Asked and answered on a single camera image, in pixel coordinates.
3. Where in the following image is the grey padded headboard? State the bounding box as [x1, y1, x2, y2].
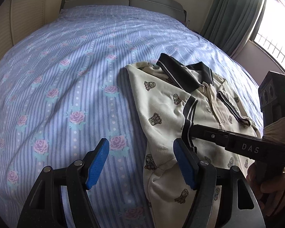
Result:
[60, 0, 187, 24]

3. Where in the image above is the black camera box green light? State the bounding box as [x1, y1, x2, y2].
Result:
[258, 71, 285, 127]

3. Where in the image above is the person's right hand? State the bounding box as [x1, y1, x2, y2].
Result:
[246, 163, 285, 217]

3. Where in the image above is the cream polo shirt black collar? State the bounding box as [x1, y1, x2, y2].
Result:
[127, 54, 260, 227]

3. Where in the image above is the cream slatted wardrobe door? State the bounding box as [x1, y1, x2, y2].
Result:
[0, 0, 49, 73]

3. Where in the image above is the window with white grille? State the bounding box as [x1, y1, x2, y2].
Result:
[252, 0, 285, 73]

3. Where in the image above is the blue striped floral bed sheet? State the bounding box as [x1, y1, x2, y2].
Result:
[0, 6, 263, 227]

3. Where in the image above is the green curtain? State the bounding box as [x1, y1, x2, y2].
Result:
[201, 0, 265, 58]

